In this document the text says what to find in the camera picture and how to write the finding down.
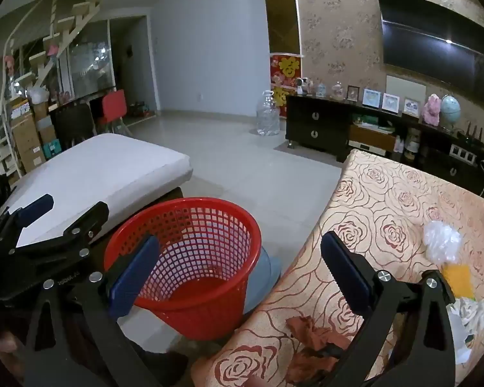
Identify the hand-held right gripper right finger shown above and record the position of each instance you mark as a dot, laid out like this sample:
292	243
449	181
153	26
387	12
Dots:
343	272

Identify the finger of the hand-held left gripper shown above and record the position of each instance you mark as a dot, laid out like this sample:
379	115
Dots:
84	221
35	208

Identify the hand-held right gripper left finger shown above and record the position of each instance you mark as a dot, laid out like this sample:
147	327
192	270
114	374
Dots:
132	278

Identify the brown paper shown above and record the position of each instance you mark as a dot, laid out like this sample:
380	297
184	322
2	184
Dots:
310	336

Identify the red plastic mesh basket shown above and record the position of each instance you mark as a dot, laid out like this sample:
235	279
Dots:
209	290

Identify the yellow sponge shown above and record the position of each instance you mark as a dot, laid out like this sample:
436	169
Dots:
459	281

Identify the person's left forearm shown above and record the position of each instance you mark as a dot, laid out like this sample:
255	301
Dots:
6	340

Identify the white cushioned sofa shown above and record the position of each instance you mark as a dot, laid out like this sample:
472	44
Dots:
105	169

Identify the stack of cardboard boxes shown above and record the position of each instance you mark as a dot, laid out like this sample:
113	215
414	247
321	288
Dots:
26	133

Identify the rose patterned tablecloth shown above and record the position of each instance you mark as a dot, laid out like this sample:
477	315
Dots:
387	209

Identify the light blue plastic stool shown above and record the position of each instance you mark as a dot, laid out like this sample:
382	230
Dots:
264	276

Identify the dark brown chair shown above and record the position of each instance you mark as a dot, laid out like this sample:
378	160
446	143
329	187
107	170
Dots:
72	123

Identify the clear crumpled plastic bag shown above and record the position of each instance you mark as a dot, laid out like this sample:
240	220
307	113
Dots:
441	242

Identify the white plastic bag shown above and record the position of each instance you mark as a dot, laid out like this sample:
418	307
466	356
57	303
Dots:
38	94

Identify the red chair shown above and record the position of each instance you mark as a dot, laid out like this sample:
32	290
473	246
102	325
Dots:
113	105

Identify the colourful toy set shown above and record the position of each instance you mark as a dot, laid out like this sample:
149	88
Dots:
139	109

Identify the white crumpled paper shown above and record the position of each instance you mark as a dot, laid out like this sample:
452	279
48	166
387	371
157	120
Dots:
474	311

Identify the brown wooden box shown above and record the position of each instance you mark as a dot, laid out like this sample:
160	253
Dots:
371	138

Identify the white flat paper scrap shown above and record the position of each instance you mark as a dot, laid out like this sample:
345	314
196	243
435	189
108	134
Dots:
463	348

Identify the pink doll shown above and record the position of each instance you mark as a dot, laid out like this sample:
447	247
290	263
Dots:
9	64

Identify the beige storage jars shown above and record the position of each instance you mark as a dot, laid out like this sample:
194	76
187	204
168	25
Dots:
412	142

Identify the green boxes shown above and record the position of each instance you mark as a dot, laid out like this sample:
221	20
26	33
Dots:
367	120

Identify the black television cabinet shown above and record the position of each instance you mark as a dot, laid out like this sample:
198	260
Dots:
306	121

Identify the white socket strip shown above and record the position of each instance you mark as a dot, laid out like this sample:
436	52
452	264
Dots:
462	153

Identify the clear large water bottle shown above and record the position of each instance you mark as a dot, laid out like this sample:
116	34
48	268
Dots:
268	115

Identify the white framed picture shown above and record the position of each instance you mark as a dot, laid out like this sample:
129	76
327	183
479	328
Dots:
391	102
371	97
411	107

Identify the dark framed picture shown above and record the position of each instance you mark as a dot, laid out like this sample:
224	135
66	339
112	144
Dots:
353	93

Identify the glass dome ornament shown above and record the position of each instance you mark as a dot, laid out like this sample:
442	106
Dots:
338	89

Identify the light blue house ornament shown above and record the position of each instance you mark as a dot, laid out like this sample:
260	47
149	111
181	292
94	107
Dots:
320	89

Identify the pink plush toy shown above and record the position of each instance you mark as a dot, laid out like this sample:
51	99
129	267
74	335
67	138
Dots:
431	108

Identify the black wifi router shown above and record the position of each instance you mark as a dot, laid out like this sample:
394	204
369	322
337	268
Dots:
472	137

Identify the light blue globe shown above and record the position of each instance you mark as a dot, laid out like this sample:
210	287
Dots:
451	108

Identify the white blank board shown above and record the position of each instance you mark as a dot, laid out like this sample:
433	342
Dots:
405	85

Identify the wooden open staircase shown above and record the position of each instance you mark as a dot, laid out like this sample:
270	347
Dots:
80	8

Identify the white small robot camera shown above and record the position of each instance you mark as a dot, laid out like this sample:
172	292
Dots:
303	85

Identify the red festive wall poster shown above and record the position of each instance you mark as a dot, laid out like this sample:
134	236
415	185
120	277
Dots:
284	72

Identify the black wall television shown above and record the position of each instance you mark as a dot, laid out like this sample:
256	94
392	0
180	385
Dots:
427	36

